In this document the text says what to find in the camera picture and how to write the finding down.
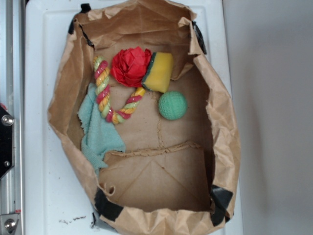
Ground green dimpled ball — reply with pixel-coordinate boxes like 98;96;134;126
158;91;188;120

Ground black metal bracket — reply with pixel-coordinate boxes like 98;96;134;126
0;103;15;179

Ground yellow green sponge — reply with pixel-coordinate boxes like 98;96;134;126
141;52;174;93

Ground teal microfiber cloth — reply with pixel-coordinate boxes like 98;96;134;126
78;83;126;175

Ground brown paper bag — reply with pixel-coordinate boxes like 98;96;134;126
48;0;241;235

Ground aluminium frame rail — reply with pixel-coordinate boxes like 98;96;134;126
0;0;26;235

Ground red crumpled paper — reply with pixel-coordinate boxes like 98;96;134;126
110;47;152;88

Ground striped rope toy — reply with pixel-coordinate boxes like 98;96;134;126
93;56;146;125

